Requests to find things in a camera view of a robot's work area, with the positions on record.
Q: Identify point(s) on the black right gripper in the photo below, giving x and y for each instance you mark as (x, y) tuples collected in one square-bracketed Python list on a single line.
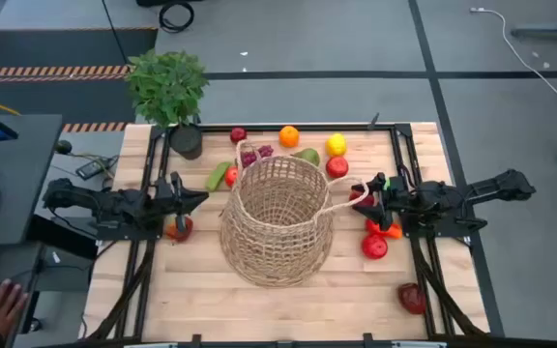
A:
[(397, 200)]

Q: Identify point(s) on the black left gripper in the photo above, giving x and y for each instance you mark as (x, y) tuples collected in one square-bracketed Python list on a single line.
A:
[(167, 200)]

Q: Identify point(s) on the dark red pomegranate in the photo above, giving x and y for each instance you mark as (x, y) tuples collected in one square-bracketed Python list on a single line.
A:
[(361, 198)]

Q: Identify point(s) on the red-orange long pepper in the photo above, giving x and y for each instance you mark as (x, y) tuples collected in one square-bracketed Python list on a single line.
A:
[(372, 227)]

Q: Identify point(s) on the green cucumber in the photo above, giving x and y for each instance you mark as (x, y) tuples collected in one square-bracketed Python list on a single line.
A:
[(216, 177)]

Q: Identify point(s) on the red and yellow apple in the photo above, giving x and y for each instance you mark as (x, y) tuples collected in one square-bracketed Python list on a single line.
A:
[(171, 231)]

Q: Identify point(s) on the red tomato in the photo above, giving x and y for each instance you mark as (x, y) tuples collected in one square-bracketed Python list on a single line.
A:
[(374, 246), (230, 176)]

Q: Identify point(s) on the large red apple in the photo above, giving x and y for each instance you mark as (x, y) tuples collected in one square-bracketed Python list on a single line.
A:
[(337, 167)]

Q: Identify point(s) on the yellow bell pepper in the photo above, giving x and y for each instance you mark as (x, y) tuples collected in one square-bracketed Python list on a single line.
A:
[(336, 145)]

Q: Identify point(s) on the purple grape bunch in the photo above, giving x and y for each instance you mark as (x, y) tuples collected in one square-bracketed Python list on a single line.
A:
[(249, 157)]

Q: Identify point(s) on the green pear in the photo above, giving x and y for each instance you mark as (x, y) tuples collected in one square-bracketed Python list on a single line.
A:
[(310, 155)]

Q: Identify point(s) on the small dark red apple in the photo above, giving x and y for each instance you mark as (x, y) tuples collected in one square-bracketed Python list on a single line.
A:
[(238, 135)]

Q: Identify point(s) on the orange fruit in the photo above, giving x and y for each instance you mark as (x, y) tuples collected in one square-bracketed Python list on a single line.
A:
[(289, 136)]

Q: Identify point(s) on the dark red bell pepper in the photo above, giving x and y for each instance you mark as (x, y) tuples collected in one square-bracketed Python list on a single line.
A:
[(411, 298)]

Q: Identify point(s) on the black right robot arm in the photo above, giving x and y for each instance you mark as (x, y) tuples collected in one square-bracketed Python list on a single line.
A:
[(477, 191)]

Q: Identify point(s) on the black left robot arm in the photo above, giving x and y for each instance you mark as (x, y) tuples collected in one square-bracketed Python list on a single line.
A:
[(114, 203)]

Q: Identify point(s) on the black power adapter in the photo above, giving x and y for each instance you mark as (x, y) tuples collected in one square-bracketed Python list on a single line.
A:
[(92, 168)]

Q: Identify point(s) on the green potted plant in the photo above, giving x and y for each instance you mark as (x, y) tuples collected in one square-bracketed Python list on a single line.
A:
[(167, 87)]

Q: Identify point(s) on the black round knob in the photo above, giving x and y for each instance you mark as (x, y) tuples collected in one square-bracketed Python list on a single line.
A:
[(63, 147)]

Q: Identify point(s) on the dark grey desk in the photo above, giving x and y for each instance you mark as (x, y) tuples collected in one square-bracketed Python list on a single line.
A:
[(22, 169)]

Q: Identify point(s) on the black striped-edge floor mat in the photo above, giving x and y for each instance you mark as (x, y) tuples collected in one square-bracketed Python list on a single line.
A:
[(41, 48)]

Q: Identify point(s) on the grey table base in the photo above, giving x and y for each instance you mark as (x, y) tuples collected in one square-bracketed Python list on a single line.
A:
[(549, 33)]

